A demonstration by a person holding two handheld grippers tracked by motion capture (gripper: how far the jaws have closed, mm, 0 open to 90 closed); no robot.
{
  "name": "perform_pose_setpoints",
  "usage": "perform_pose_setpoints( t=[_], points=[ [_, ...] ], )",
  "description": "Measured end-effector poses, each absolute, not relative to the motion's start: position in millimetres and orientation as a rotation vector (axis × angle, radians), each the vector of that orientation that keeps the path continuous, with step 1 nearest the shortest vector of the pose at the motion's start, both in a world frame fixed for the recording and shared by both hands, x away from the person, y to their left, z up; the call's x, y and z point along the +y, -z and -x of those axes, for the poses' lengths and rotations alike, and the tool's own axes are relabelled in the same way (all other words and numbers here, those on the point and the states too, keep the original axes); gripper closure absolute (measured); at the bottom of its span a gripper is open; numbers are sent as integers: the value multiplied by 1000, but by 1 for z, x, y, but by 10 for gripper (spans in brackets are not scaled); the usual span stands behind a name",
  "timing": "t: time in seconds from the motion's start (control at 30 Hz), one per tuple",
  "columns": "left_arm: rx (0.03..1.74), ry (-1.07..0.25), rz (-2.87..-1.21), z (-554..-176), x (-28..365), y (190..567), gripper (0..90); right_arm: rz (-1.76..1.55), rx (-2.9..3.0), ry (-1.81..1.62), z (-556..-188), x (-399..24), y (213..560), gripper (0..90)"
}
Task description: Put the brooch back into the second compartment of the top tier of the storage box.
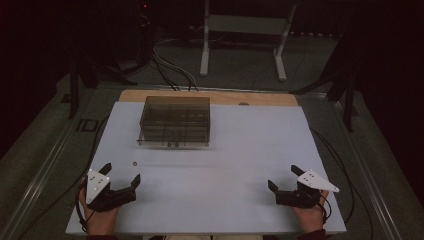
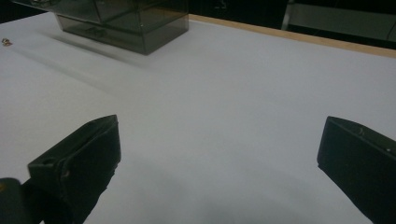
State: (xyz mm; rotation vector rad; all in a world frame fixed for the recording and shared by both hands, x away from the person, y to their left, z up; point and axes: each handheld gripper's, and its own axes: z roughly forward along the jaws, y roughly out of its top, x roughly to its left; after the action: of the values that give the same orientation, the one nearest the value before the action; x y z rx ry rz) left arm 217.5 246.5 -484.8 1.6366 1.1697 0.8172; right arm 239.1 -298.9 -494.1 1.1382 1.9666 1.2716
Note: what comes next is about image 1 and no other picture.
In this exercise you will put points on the person's right hand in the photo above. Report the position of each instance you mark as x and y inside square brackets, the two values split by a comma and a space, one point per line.
[311, 216]

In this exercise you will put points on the person's left hand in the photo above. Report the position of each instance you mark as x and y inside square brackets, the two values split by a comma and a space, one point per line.
[100, 220]

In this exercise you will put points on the black tripod stand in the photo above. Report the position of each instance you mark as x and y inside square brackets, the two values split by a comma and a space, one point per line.
[96, 63]
[343, 76]

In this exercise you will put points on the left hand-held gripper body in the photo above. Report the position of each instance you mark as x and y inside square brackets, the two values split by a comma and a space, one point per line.
[106, 195]

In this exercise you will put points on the white table mat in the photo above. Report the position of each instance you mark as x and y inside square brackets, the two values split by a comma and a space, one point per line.
[213, 160]

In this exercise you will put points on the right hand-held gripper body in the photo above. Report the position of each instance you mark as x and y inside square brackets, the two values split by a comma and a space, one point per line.
[301, 193]

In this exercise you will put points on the smoky clear plastic organizer box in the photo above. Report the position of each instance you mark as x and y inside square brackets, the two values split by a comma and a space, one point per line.
[175, 121]

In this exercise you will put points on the white metal stand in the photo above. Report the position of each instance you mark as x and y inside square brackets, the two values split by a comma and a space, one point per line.
[245, 36]

